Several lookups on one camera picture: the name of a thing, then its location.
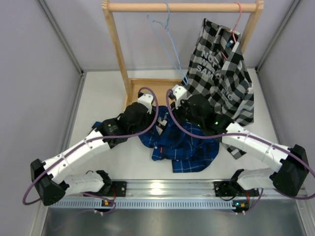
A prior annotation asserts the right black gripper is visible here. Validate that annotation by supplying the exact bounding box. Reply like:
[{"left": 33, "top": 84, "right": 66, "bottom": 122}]
[{"left": 169, "top": 98, "right": 204, "bottom": 128}]

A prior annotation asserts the pink wire hanger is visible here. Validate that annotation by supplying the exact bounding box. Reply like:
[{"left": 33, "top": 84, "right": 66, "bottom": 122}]
[{"left": 221, "top": 2, "right": 243, "bottom": 61}]

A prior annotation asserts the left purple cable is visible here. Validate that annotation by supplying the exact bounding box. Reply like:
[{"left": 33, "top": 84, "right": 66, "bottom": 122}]
[{"left": 22, "top": 87, "right": 158, "bottom": 205}]

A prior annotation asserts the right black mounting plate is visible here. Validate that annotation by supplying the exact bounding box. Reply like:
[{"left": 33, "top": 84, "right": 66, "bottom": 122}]
[{"left": 214, "top": 181, "right": 235, "bottom": 198}]

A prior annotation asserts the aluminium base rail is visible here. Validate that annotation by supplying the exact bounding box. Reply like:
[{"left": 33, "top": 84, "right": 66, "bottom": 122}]
[{"left": 63, "top": 178, "right": 279, "bottom": 199}]

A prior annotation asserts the wooden clothes rack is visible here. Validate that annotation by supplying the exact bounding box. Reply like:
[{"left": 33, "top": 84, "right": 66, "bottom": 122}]
[{"left": 102, "top": 0, "right": 264, "bottom": 107}]

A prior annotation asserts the aluminium frame post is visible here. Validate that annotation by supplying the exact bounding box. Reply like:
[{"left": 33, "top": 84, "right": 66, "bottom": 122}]
[
  {"left": 255, "top": 0, "right": 303, "bottom": 72},
  {"left": 36, "top": 0, "right": 84, "bottom": 76}
]

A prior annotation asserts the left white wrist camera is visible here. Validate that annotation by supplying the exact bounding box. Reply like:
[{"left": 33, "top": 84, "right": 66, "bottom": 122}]
[{"left": 137, "top": 93, "right": 154, "bottom": 114}]

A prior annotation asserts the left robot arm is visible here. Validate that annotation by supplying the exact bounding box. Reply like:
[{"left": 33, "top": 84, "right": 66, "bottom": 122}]
[{"left": 31, "top": 99, "right": 156, "bottom": 206}]

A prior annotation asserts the black mounting plate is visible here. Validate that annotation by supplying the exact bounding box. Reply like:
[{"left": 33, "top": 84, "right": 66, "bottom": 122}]
[
  {"left": 214, "top": 181, "right": 235, "bottom": 198},
  {"left": 107, "top": 181, "right": 127, "bottom": 197}
]

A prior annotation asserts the perforated cable duct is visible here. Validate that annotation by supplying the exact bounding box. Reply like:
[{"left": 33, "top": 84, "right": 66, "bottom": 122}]
[{"left": 50, "top": 198, "right": 248, "bottom": 210}]

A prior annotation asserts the right aluminium frame post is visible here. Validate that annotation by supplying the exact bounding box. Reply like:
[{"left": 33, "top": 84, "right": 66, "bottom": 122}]
[{"left": 255, "top": 0, "right": 303, "bottom": 72}]

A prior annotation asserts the blue plaid shirt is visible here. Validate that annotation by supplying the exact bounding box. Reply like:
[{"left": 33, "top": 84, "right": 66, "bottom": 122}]
[{"left": 92, "top": 106, "right": 220, "bottom": 173}]

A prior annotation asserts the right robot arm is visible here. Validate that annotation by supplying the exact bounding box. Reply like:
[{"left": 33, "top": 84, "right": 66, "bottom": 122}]
[{"left": 166, "top": 89, "right": 315, "bottom": 199}]

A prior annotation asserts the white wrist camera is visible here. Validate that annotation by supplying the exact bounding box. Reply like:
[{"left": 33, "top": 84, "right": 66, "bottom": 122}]
[
  {"left": 168, "top": 85, "right": 188, "bottom": 109},
  {"left": 137, "top": 93, "right": 154, "bottom": 114}
]

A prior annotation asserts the black white checkered shirt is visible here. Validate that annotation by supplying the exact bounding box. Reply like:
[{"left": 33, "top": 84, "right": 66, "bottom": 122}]
[{"left": 172, "top": 18, "right": 255, "bottom": 160}]

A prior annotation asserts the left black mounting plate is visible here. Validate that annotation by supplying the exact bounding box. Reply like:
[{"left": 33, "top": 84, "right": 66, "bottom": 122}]
[{"left": 107, "top": 181, "right": 127, "bottom": 197}]

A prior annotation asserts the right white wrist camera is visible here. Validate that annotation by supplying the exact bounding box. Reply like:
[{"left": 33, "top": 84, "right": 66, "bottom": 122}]
[{"left": 168, "top": 85, "right": 188, "bottom": 109}]

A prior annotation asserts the left aluminium frame post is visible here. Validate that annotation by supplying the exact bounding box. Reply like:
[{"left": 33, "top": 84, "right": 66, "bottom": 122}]
[{"left": 36, "top": 0, "right": 84, "bottom": 76}]

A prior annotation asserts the light blue wire hanger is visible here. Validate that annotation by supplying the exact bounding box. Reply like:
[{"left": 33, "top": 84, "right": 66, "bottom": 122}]
[{"left": 147, "top": 1, "right": 189, "bottom": 86}]

